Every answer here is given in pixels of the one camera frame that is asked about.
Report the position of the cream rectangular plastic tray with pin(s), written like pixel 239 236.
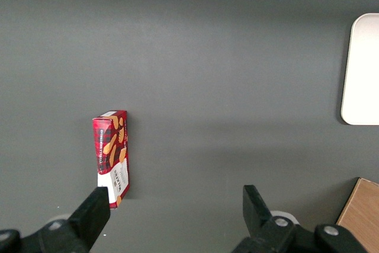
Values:
pixel 364 72

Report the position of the red tartan shortbread cookie box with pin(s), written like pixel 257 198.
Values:
pixel 112 146

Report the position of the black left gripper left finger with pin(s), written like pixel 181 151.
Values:
pixel 86 220

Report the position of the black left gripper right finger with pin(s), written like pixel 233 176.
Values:
pixel 260 220

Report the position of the wooden two-drawer cabinet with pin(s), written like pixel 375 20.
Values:
pixel 361 214

